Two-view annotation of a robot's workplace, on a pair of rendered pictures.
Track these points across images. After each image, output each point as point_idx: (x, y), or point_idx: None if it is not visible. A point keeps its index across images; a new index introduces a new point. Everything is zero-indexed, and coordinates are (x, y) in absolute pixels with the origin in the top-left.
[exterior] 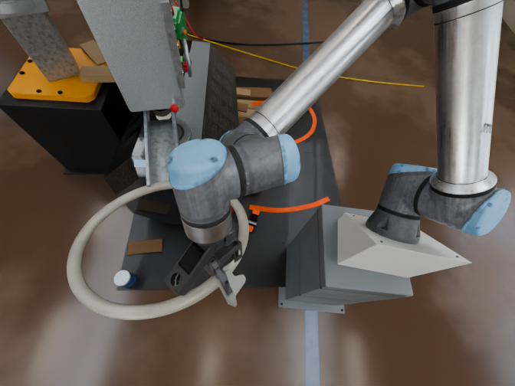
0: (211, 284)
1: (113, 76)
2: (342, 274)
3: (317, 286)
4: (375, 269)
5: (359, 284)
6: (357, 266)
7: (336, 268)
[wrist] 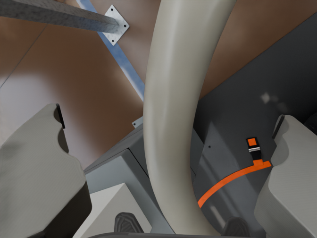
0: (157, 116)
1: None
2: (115, 174)
3: (134, 146)
4: (93, 195)
5: (98, 174)
6: (106, 191)
7: (123, 177)
